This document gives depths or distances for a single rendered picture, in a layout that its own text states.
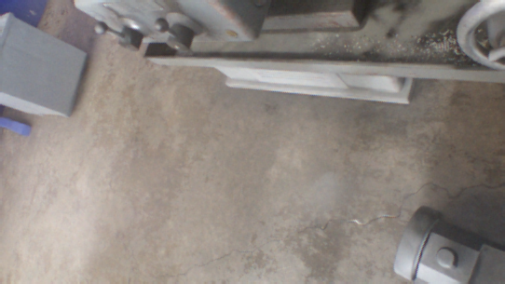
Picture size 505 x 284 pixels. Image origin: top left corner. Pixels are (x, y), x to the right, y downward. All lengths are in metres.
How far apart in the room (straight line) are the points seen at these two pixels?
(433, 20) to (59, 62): 2.28
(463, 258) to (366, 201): 0.39
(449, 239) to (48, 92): 2.35
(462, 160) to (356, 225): 0.37
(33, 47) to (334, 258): 2.14
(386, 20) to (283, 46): 0.28
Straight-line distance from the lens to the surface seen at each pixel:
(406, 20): 0.95
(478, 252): 0.96
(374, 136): 1.28
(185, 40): 0.92
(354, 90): 1.33
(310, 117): 1.40
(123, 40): 1.10
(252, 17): 0.89
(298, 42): 1.04
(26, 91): 2.60
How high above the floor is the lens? 1.18
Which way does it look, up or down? 51 degrees down
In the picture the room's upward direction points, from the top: 64 degrees counter-clockwise
